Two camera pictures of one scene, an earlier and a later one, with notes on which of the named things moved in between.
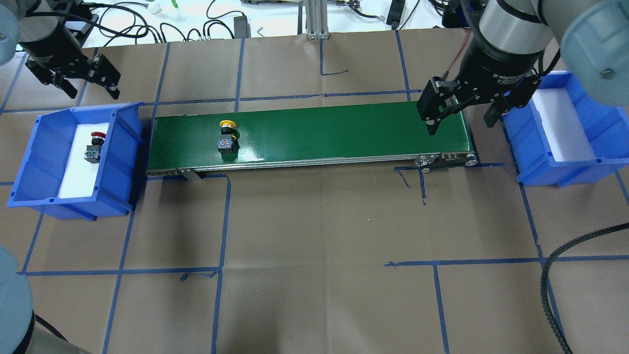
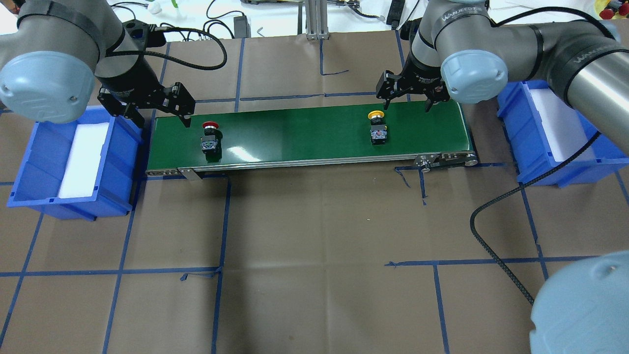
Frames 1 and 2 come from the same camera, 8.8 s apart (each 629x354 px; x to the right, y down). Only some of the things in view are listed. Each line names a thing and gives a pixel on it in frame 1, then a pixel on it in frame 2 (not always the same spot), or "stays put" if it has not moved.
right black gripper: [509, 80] → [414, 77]
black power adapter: [242, 29] stays put
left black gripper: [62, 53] → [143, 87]
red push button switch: [92, 154] → [211, 142]
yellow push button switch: [228, 144] → [378, 132]
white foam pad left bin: [80, 177] stays put
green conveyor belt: [382, 135] stays put
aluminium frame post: [316, 22] stays put
